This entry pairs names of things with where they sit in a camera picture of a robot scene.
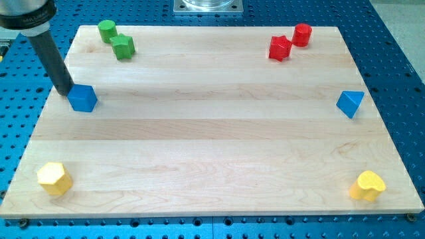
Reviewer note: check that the blue cube block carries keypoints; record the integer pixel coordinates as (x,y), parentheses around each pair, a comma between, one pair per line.
(82,98)

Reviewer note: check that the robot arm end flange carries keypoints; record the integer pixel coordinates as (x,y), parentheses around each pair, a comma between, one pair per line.
(30,17)

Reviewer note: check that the red star block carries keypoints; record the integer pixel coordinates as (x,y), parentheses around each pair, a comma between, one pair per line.
(280,48)

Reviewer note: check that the green star block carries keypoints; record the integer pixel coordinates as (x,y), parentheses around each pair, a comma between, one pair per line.
(123,46)

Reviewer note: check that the light wooden board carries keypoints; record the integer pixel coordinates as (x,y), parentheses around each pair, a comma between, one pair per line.
(200,122)

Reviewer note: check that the red cylinder block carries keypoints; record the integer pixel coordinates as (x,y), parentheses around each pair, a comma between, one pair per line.
(301,35)

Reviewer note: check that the blue triangular prism block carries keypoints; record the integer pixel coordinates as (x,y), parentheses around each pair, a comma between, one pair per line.
(349,102)

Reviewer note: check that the green cylinder block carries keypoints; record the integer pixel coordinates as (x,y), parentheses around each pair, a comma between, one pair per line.
(107,30)

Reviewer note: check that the yellow hexagon block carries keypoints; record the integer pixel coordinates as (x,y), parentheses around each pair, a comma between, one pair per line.
(54,178)

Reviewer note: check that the yellow heart block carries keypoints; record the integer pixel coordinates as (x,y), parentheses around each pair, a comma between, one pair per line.
(368,186)

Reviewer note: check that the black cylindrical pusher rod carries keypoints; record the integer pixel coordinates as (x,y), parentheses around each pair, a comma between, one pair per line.
(53,62)

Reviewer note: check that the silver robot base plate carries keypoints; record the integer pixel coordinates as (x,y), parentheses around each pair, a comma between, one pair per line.
(208,6)

